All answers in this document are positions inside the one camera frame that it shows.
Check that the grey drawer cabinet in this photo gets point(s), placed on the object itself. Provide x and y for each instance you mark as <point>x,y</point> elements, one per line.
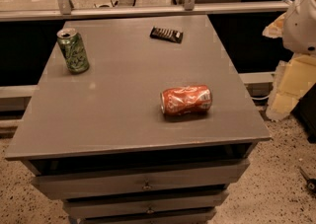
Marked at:
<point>110,118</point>

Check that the bottom grey drawer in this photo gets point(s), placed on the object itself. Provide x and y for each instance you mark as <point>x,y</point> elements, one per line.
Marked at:
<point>186,216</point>

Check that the black rxbar chocolate wrapper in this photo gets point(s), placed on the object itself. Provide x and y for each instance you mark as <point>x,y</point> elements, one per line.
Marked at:
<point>167,35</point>

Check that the red crushed coke can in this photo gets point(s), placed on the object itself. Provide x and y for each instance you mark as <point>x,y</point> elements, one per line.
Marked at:
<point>188,99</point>

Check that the grey drawer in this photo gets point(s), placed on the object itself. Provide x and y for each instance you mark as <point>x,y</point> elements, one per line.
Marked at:
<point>147,204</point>
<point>141,180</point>
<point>186,216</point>

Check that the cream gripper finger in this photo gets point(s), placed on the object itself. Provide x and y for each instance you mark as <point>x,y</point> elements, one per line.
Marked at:
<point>275,28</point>
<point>293,79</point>

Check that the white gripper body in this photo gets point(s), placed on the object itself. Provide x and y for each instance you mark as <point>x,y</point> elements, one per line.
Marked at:
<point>301,27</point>

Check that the top grey drawer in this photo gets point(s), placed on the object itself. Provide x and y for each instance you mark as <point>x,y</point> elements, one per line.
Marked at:
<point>141,180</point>

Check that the green soda can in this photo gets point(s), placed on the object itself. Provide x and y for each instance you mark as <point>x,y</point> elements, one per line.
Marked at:
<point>73,50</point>

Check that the middle grey drawer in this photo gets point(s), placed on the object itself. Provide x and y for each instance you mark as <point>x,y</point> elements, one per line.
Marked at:
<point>147,204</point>

